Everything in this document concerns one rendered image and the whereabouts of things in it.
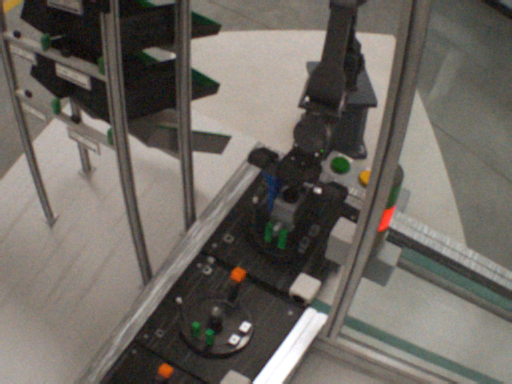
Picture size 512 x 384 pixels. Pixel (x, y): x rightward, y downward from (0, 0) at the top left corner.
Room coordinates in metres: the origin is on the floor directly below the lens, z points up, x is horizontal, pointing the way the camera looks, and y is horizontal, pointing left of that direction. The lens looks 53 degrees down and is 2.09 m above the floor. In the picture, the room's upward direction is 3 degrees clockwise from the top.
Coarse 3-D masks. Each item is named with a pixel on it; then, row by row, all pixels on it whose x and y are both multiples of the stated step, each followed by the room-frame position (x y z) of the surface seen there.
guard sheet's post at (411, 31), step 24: (408, 0) 0.52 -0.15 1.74; (408, 24) 0.52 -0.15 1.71; (408, 48) 0.52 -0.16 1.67; (408, 72) 0.51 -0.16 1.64; (408, 96) 0.51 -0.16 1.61; (384, 120) 0.52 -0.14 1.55; (384, 144) 0.52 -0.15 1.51; (384, 168) 0.52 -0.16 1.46; (384, 192) 0.51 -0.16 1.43; (360, 216) 0.52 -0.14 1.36; (360, 240) 0.52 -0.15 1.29; (360, 264) 0.51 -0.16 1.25; (336, 312) 0.52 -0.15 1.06
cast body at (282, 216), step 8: (288, 192) 0.75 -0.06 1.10; (296, 192) 0.75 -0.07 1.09; (280, 200) 0.74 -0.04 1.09; (288, 200) 0.73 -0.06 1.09; (296, 200) 0.74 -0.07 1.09; (280, 208) 0.73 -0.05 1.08; (288, 208) 0.72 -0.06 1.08; (296, 208) 0.72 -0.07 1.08; (272, 216) 0.73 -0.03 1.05; (280, 216) 0.73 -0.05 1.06; (288, 216) 0.72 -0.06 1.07; (280, 224) 0.72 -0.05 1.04; (288, 224) 0.71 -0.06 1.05; (272, 232) 0.70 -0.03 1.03
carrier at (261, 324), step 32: (192, 288) 0.61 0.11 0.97; (224, 288) 0.61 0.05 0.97; (256, 288) 0.62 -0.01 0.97; (160, 320) 0.52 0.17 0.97; (192, 320) 0.52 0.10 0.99; (224, 320) 0.52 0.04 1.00; (256, 320) 0.54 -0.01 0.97; (288, 320) 0.55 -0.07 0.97; (160, 352) 0.45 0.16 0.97; (192, 352) 0.46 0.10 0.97; (224, 352) 0.46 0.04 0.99; (256, 352) 0.47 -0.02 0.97
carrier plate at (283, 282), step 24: (264, 192) 0.84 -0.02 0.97; (240, 216) 0.78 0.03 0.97; (336, 216) 0.79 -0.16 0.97; (216, 240) 0.72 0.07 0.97; (240, 240) 0.72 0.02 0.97; (240, 264) 0.67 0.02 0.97; (264, 264) 0.67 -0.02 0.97; (288, 264) 0.67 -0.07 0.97; (312, 264) 0.68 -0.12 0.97; (288, 288) 0.62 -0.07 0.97
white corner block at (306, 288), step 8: (296, 280) 0.63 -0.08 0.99; (304, 280) 0.63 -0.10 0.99; (312, 280) 0.63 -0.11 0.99; (296, 288) 0.61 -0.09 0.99; (304, 288) 0.61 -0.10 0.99; (312, 288) 0.61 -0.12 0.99; (296, 296) 0.60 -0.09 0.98; (304, 296) 0.59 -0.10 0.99; (312, 296) 0.60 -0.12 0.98; (304, 304) 0.59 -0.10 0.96
